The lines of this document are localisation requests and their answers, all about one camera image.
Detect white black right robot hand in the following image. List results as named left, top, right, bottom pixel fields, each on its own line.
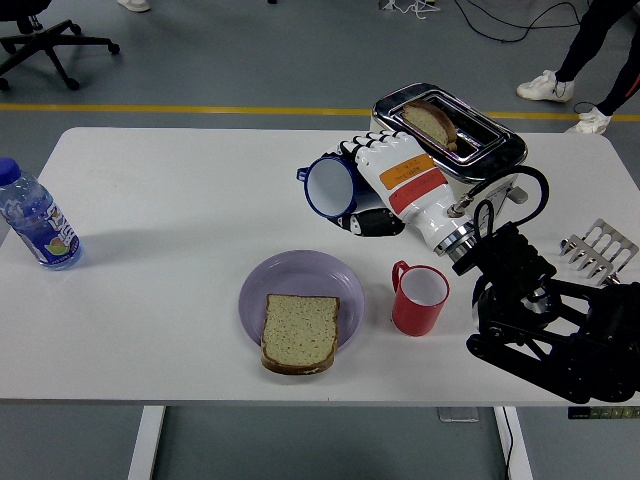
left=324, top=129, right=464, bottom=246

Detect blue enamel cup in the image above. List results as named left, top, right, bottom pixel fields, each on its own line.
left=296, top=154, right=360, bottom=219

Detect upright bread slice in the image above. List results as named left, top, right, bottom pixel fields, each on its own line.
left=401, top=100, right=458, bottom=153

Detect red enamel cup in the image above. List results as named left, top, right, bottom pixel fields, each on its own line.
left=390, top=259, right=450, bottom=337

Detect flat bread slice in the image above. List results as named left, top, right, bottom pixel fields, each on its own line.
left=260, top=293, right=341, bottom=376

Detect cream chrome toaster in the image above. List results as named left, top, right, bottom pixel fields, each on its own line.
left=369, top=82, right=529, bottom=226

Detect purple plate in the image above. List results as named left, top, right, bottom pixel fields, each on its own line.
left=237, top=249, right=366, bottom=351

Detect metal toast rack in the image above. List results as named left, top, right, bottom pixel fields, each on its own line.
left=558, top=217, right=640, bottom=288

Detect person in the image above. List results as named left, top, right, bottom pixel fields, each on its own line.
left=516, top=0, right=640, bottom=135

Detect white table leg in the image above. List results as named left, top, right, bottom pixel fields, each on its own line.
left=127, top=405, right=167, bottom=480
left=493, top=405, right=534, bottom=480

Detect black table control panel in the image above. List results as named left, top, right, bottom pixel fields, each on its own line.
left=567, top=406, right=640, bottom=420

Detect blue-capped water bottle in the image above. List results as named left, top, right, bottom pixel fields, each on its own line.
left=0, top=157, right=84, bottom=272

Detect black office chair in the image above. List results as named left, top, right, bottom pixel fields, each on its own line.
left=0, top=0, right=121, bottom=92

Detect black floor cable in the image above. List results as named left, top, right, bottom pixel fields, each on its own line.
left=452, top=0, right=584, bottom=43

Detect white floor cables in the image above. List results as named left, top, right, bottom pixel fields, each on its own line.
left=378, top=0, right=441, bottom=21

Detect clear bracket under table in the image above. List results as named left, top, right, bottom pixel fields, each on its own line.
left=437, top=407, right=481, bottom=424

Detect black cable under table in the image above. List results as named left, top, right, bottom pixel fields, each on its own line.
left=499, top=407, right=516, bottom=480

